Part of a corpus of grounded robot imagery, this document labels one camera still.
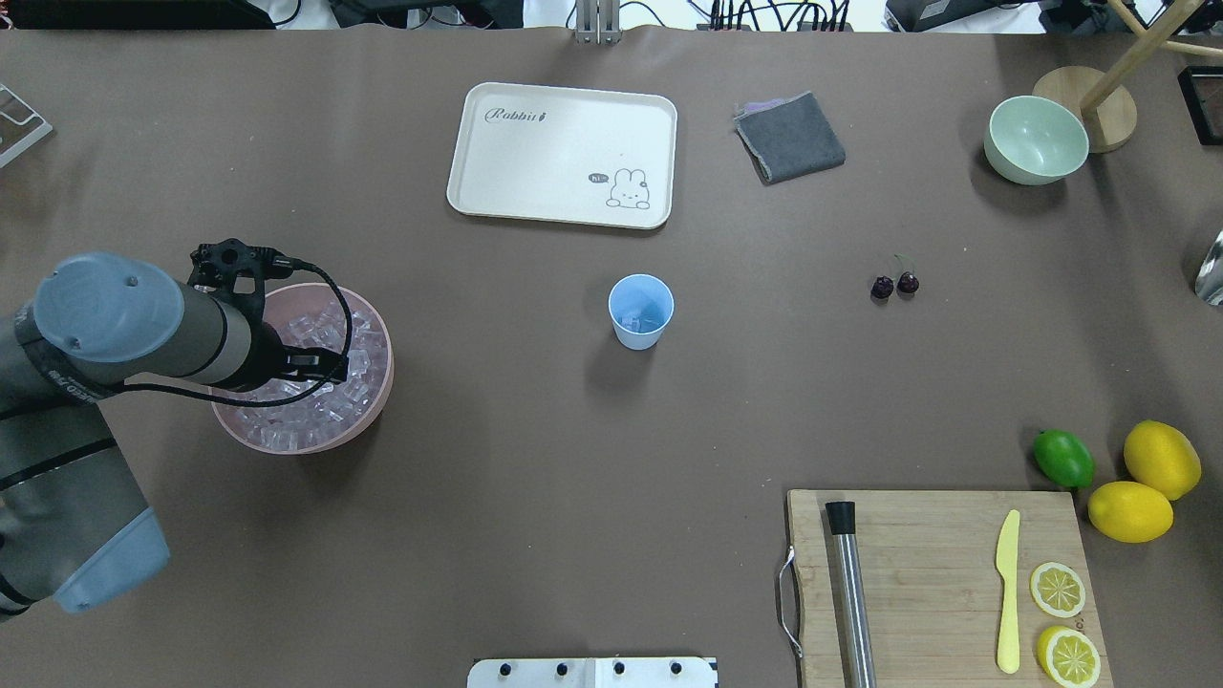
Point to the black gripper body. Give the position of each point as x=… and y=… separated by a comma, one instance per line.
x=265, y=357

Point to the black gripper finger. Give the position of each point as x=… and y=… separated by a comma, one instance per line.
x=302, y=365

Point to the light blue plastic cup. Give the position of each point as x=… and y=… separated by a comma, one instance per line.
x=641, y=306

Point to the dark red cherry pair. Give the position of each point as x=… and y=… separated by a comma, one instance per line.
x=905, y=281

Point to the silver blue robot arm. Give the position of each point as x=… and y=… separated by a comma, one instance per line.
x=76, y=526

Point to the pink bowl of ice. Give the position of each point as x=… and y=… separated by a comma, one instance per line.
x=308, y=315

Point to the wooden cup tree stand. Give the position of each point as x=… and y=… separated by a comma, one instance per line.
x=1099, y=99

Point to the metal ice scoop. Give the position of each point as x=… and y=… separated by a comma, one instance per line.
x=1208, y=285

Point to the cream rabbit serving tray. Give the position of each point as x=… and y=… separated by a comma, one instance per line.
x=530, y=152

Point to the grey folded cloth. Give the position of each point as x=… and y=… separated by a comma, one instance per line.
x=789, y=137

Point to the steel muddler black tip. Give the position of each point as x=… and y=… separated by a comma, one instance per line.
x=854, y=619

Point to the wooden cutting board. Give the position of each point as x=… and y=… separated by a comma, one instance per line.
x=932, y=592

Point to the yellow plastic knife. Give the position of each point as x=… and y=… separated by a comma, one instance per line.
x=1006, y=564

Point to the mint green bowl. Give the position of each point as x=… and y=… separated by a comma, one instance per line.
x=1034, y=140

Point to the green lime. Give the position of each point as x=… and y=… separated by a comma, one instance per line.
x=1064, y=459

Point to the lemon half beside knife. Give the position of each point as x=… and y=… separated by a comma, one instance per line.
x=1058, y=590

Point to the lemon half near corner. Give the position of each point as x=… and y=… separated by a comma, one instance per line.
x=1069, y=657

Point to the whole lemon inner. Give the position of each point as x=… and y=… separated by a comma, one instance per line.
x=1130, y=512

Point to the whole lemon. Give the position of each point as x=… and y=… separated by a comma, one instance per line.
x=1130, y=512
x=1163, y=458

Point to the whole lemon outer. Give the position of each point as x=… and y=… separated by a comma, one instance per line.
x=1163, y=458

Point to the black framed tray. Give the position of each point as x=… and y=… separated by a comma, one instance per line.
x=1201, y=88

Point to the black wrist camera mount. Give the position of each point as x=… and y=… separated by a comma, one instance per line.
x=234, y=273

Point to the white wire cup rack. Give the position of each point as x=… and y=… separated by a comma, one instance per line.
x=21, y=126

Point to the aluminium frame post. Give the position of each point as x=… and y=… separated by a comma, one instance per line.
x=597, y=22

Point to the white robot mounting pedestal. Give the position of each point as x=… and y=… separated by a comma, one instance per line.
x=610, y=671

